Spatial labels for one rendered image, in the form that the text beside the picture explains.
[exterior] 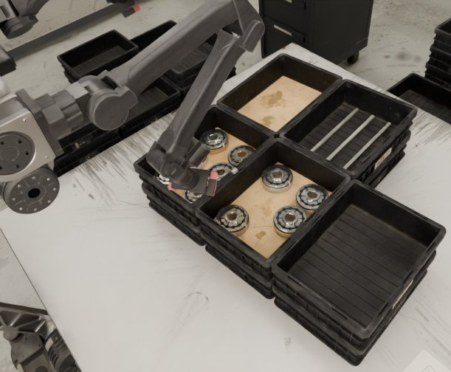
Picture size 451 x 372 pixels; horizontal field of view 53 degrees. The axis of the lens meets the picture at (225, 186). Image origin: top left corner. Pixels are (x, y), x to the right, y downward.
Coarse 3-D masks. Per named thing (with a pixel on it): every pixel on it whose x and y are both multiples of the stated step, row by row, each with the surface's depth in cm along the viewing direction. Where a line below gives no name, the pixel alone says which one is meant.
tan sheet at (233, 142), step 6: (228, 138) 169; (234, 138) 168; (234, 144) 166; (240, 144) 166; (246, 144) 165; (228, 150) 164; (210, 156) 163; (216, 156) 163; (222, 156) 163; (210, 162) 161; (216, 162) 161; (204, 168) 160; (180, 192) 154
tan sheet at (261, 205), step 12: (300, 180) 151; (252, 192) 150; (264, 192) 150; (288, 192) 149; (240, 204) 147; (252, 204) 147; (264, 204) 146; (276, 204) 146; (288, 204) 145; (252, 216) 144; (264, 216) 143; (252, 228) 141; (264, 228) 140; (252, 240) 138; (264, 240) 137; (276, 240) 137; (264, 252) 134
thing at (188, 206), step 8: (216, 104) 167; (224, 112) 163; (232, 112) 163; (240, 120) 159; (256, 128) 156; (272, 136) 152; (264, 144) 150; (256, 152) 148; (248, 160) 146; (136, 168) 149; (144, 176) 148; (152, 176) 146; (224, 176) 143; (160, 184) 144; (216, 184) 141; (168, 192) 141; (176, 200) 140; (184, 200) 138; (200, 200) 137; (192, 208) 137
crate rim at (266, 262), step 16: (272, 144) 150; (288, 144) 149; (320, 160) 143; (336, 192) 134; (320, 208) 130; (208, 224) 133; (304, 224) 127; (240, 240) 126; (288, 240) 125; (256, 256) 122; (272, 256) 122
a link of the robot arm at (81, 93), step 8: (88, 80) 91; (96, 80) 92; (64, 88) 89; (72, 88) 89; (80, 88) 88; (88, 88) 90; (96, 88) 89; (104, 88) 89; (72, 96) 87; (80, 96) 86; (88, 96) 87; (80, 104) 87
